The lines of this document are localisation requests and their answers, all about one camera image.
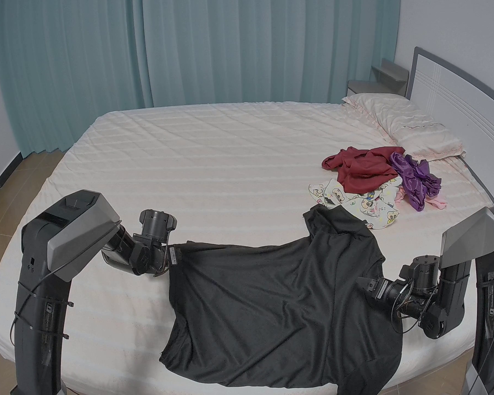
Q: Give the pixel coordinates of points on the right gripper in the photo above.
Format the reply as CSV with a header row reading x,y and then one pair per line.
x,y
389,293

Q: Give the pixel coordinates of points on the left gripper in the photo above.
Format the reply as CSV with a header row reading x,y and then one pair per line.
x,y
164,259

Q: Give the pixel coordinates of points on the black T-shirt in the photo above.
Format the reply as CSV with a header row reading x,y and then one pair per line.
x,y
271,303

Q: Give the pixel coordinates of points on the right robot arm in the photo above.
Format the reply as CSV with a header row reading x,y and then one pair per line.
x,y
453,278

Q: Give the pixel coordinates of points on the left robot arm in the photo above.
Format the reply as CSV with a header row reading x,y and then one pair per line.
x,y
45,303

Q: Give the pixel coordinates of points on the bed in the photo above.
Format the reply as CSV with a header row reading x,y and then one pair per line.
x,y
210,159

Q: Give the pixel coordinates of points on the white printed pyjama garment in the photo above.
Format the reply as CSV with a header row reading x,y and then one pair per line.
x,y
381,212

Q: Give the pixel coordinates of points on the pink garment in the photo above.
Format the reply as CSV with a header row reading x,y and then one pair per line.
x,y
436,202

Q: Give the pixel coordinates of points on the purple garment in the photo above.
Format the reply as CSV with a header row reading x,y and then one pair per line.
x,y
415,183

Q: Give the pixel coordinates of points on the dark red garment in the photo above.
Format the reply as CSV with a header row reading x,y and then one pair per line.
x,y
364,171

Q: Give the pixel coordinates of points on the cream pillow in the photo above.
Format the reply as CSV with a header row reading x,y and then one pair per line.
x,y
407,126

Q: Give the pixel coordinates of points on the grey bedside table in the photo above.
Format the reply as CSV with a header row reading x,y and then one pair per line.
x,y
364,85

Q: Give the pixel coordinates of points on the blue-green curtain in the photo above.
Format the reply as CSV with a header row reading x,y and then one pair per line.
x,y
263,35
74,64

